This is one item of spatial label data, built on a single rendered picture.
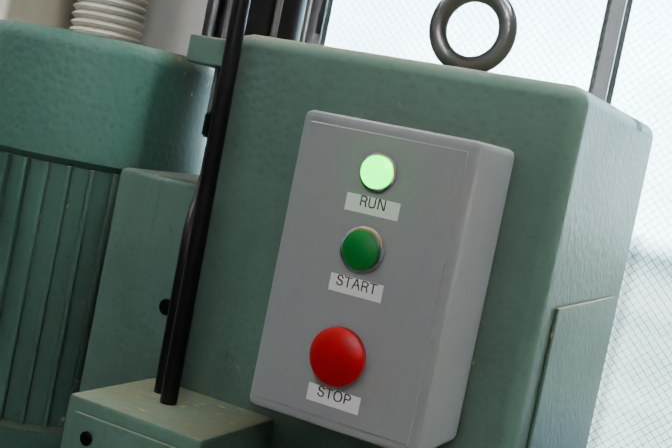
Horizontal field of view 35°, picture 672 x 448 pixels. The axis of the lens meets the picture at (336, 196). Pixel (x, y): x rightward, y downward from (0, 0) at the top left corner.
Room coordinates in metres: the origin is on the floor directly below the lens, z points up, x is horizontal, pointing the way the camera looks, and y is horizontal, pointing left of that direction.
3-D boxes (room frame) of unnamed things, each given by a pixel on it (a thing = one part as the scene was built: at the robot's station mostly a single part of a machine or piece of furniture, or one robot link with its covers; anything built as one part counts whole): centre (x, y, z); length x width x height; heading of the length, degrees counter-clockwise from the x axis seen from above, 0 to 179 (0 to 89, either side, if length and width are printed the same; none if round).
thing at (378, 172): (0.54, -0.02, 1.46); 0.02 x 0.01 x 0.02; 64
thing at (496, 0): (0.71, -0.07, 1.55); 0.06 x 0.02 x 0.06; 64
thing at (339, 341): (0.54, -0.02, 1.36); 0.03 x 0.01 x 0.03; 64
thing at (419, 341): (0.57, -0.03, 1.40); 0.10 x 0.06 x 0.16; 64
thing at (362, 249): (0.54, -0.02, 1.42); 0.02 x 0.01 x 0.02; 64
